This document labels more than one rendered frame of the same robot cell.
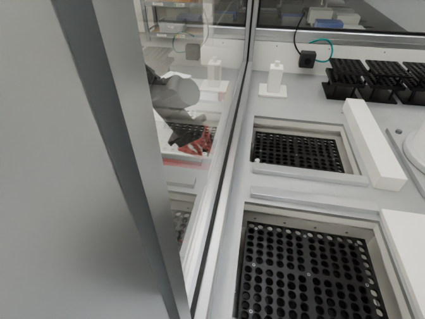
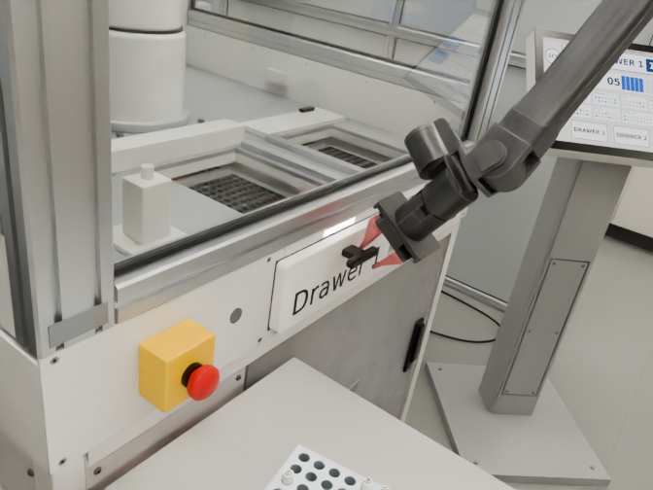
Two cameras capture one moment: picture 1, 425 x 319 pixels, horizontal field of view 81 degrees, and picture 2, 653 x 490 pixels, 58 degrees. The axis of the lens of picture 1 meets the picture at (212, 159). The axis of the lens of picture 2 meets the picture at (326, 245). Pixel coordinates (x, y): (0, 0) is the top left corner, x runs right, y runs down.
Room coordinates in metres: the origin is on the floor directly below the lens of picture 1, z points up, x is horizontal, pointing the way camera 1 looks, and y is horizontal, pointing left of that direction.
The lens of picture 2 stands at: (1.28, 0.24, 1.31)
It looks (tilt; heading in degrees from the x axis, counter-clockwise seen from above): 27 degrees down; 201
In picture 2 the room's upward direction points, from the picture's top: 9 degrees clockwise
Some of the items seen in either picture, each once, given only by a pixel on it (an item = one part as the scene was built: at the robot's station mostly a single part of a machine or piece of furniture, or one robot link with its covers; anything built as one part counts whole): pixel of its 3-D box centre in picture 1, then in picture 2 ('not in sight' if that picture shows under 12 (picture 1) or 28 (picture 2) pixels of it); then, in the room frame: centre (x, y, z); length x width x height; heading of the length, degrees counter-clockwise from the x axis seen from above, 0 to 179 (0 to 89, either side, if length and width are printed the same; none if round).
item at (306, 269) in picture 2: not in sight; (338, 265); (0.53, -0.02, 0.87); 0.29 x 0.02 x 0.11; 169
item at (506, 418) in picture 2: not in sight; (556, 292); (-0.39, 0.33, 0.51); 0.50 x 0.45 x 1.02; 30
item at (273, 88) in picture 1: (274, 77); not in sight; (0.76, -0.20, 1.00); 0.09 x 0.08 x 0.10; 79
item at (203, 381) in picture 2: not in sight; (200, 380); (0.86, -0.04, 0.88); 0.04 x 0.03 x 0.04; 169
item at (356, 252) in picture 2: not in sight; (356, 254); (0.53, 0.00, 0.91); 0.07 x 0.04 x 0.01; 169
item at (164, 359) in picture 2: not in sight; (179, 366); (0.86, -0.07, 0.88); 0.07 x 0.05 x 0.07; 169
